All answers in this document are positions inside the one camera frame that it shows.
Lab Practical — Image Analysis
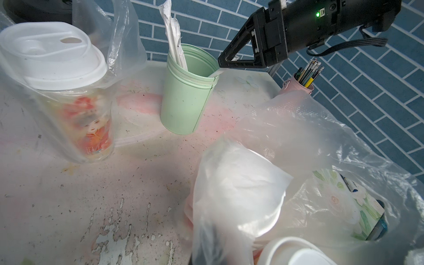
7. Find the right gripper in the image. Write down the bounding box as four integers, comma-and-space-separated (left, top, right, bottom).
218, 0, 402, 70

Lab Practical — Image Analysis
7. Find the clear plastic carrier bag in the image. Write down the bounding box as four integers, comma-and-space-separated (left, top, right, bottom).
1, 1, 147, 163

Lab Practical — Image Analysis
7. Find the orange cup white lid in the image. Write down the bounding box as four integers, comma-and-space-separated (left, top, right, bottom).
1, 22, 114, 163

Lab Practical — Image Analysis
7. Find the red cup white lid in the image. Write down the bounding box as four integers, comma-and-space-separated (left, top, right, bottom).
256, 237, 336, 265

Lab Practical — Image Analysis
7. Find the pink pen holder cup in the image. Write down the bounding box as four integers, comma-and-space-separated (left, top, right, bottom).
278, 76, 314, 95

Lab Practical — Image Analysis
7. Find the green straw holder cup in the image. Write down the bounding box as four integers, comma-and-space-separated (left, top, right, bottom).
160, 44, 219, 135

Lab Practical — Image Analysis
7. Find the blue marker pen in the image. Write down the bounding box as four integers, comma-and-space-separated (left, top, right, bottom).
341, 175, 359, 193

